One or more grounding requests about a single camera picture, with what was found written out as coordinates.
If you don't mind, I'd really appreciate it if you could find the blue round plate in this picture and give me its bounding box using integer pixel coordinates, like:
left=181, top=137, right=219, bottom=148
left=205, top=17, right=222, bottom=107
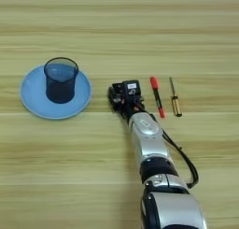
left=20, top=64, right=93, bottom=121

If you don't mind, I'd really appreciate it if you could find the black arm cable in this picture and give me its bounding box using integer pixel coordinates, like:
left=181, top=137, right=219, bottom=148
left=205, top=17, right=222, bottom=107
left=152, top=113, right=200, bottom=190

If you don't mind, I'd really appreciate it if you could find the black mesh pen cup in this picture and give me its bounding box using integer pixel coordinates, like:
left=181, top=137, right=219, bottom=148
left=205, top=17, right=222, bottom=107
left=43, top=56, right=79, bottom=105

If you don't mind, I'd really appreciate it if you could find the yellow handled screwdriver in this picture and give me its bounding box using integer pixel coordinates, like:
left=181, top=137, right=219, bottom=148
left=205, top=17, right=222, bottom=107
left=168, top=76, right=183, bottom=118

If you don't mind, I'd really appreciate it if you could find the red and black marker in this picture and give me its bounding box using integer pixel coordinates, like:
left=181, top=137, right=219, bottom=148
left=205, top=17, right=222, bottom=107
left=148, top=76, right=166, bottom=119

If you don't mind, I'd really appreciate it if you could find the black box with white label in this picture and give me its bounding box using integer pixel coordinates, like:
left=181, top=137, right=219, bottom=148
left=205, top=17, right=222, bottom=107
left=121, top=79, right=141, bottom=97

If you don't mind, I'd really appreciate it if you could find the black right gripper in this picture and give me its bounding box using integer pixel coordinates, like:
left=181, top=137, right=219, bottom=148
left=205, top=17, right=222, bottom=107
left=107, top=82, right=146, bottom=119

